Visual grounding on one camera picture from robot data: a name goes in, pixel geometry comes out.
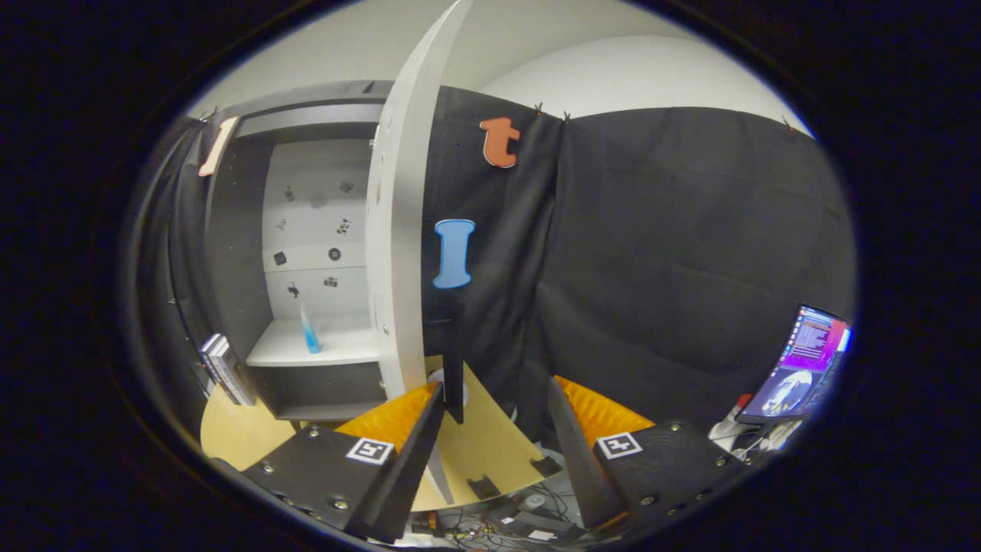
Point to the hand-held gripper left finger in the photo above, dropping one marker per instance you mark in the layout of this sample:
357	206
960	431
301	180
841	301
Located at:
406	475

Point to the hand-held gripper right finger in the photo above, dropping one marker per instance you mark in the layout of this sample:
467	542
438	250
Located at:
586	468

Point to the white and blue tube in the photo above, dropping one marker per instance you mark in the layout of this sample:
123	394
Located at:
312	337

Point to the beige cabinet door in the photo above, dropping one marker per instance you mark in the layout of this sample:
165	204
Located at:
398	230

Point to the black table clamp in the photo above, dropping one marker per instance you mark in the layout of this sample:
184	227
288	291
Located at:
546	466
484	487

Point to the black power adapter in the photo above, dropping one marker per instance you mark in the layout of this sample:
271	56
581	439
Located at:
536	525

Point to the small red object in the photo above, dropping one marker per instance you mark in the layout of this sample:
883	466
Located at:
744	400

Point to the grey box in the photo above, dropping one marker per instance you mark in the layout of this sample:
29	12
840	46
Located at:
237	383

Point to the computer monitor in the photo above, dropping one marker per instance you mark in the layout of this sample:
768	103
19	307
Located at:
805	360

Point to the black backdrop cloth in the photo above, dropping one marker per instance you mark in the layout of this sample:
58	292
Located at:
651	230

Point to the dark grey cabinet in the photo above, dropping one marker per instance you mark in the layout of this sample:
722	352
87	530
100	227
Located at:
230	268

